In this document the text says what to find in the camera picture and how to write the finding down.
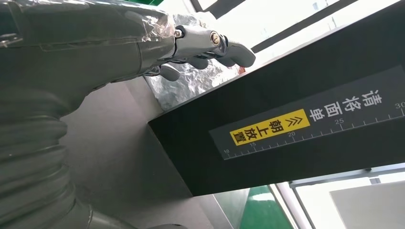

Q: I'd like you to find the grey crumpled parcel bag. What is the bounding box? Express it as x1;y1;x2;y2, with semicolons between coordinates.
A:
144;12;246;111

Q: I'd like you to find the dark window frame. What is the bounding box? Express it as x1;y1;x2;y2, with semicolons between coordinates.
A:
190;0;405;54

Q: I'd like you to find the green conveyor belt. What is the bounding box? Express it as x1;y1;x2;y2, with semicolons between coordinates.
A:
239;186;297;229

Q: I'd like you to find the aluminium conveyor frame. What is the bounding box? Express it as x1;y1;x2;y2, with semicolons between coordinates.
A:
267;181;312;229

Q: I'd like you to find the ruler label with yellow sticker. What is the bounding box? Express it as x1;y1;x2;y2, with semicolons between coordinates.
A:
209;64;405;160

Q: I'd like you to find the black scanner column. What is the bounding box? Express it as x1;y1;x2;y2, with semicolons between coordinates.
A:
148;0;405;197

